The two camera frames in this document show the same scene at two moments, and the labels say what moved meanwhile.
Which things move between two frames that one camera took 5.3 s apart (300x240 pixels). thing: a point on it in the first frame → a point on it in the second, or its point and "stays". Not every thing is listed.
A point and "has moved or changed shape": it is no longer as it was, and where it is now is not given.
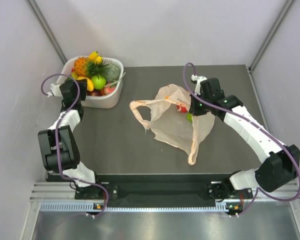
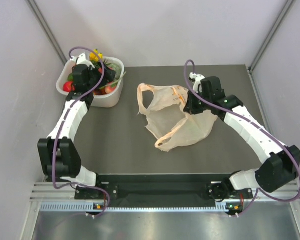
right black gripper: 194,110 stays
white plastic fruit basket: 107,101 stays
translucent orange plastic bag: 171,126 has moved or changed shape
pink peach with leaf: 109,89 stays
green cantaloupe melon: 111,73 stays
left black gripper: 83,84 → 109,74
